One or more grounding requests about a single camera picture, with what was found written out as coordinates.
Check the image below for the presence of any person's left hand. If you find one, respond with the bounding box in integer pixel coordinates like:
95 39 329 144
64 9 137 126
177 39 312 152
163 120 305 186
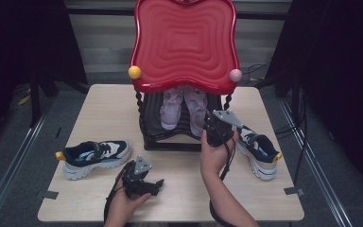
103 181 152 227

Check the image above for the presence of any purple jelly sandal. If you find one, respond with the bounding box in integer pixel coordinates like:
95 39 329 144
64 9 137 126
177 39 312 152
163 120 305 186
183 86 209 138
159 87 185 131

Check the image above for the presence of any yellow tape strip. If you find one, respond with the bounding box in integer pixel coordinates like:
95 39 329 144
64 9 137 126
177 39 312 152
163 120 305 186
17 94 31 106

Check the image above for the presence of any hand-held gripper black cable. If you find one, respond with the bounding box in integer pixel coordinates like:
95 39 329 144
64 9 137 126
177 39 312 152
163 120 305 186
208 126 238 227
103 164 130 223

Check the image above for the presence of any grey tape piece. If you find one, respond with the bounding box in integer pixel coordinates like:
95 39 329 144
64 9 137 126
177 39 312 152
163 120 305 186
284 186 305 197
42 190 60 201

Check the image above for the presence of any black hanging cable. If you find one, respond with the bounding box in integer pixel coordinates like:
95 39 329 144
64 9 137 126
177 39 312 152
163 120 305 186
273 91 309 187

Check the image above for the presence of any red and black shoe rack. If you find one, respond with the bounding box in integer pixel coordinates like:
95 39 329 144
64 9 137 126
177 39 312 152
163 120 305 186
128 0 244 153

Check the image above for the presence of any black floor cable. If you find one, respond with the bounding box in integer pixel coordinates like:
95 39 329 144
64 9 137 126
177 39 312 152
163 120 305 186
241 61 272 87

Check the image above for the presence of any right hand-held gripper black cable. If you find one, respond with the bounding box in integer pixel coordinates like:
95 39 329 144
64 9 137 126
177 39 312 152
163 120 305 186
208 126 238 227

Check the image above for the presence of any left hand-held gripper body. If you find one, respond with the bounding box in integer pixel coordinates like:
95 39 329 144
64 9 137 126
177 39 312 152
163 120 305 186
121 155 154 200

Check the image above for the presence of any black stand leg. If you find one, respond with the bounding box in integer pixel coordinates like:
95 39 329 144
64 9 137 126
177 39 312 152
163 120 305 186
27 70 60 129

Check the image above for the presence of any left hand-held gripper black cable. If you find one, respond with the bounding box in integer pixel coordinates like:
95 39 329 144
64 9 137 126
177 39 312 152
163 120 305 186
103 164 130 223

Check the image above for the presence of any navy and white sneaker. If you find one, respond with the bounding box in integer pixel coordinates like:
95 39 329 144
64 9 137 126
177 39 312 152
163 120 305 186
233 125 283 182
55 140 132 182

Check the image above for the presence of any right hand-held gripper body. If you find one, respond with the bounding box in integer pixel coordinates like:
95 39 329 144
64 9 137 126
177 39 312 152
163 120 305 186
203 109 244 148

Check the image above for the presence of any dark curtain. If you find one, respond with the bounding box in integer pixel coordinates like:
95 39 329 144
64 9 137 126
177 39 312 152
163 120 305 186
264 0 363 200
0 0 89 159

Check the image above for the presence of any metal floor rail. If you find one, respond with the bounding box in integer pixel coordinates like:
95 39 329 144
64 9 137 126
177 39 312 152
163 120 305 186
0 94 57 227
278 98 354 227

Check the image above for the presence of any person's right hand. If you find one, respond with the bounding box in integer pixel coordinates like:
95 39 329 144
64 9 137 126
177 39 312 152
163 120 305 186
199 130 240 181

